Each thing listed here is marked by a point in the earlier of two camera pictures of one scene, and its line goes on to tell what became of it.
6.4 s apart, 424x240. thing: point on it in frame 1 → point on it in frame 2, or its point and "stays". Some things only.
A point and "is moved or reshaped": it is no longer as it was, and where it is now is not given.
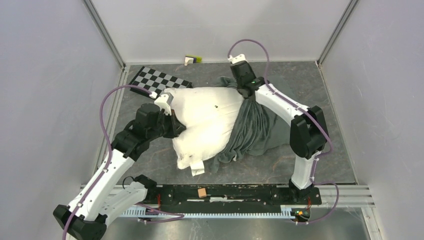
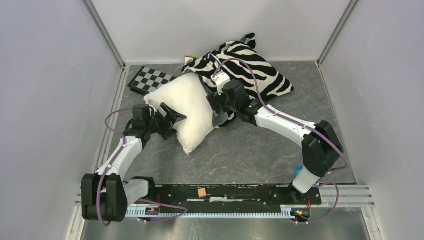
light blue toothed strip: x=142 y=213 stays
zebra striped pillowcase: x=257 y=131 → x=243 y=62
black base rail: x=227 y=195 stays
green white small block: x=192 y=59 stays
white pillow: x=208 y=114 is moved or reshaped
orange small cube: x=202 y=192 stays
